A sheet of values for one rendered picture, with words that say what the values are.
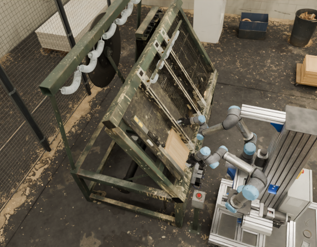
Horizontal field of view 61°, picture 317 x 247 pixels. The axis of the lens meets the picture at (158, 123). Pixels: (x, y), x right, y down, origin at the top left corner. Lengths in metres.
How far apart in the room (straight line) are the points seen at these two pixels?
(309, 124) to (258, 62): 4.05
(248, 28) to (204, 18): 1.04
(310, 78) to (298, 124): 3.47
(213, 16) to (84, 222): 4.70
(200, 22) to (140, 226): 4.44
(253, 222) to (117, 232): 1.78
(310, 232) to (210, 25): 4.42
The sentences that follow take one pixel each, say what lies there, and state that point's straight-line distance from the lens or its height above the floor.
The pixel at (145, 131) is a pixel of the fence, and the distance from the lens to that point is 2.55.
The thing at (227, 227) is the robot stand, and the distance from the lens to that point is 3.58.
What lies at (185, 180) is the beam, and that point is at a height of 0.88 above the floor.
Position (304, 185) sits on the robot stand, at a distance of 2.85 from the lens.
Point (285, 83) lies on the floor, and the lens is 5.74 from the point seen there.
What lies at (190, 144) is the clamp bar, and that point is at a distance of 3.14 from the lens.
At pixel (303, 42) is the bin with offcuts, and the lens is 6.81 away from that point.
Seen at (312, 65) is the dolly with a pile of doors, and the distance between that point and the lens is 5.65.
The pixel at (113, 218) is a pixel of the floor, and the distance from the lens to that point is 3.88.
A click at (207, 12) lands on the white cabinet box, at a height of 0.72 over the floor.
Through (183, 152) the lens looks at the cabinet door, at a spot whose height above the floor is 0.97.
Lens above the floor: 3.53
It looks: 49 degrees down
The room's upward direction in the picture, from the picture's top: 5 degrees counter-clockwise
